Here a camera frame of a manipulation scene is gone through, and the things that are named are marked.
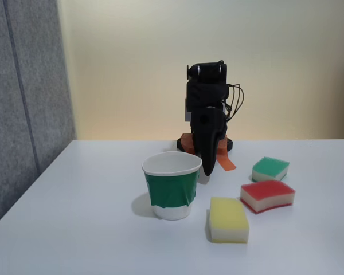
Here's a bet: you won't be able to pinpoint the red and white sponge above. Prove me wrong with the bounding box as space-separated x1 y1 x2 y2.
240 179 296 215

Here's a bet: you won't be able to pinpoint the grey rectangular block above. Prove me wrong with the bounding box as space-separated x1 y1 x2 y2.
184 98 194 123

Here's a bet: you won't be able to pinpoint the white paper cup green tape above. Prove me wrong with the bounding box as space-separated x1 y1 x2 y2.
141 151 204 221

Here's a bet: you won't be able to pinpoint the green and white sponge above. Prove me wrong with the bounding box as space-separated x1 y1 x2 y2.
251 156 290 183

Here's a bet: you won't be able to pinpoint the yellow and white sponge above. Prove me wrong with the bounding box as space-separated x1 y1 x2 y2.
208 196 250 245

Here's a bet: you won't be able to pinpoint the grey felt partition panel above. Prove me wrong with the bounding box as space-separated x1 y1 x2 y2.
0 0 77 233

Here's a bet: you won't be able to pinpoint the black looped arm cables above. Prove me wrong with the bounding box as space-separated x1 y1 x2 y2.
223 82 246 121

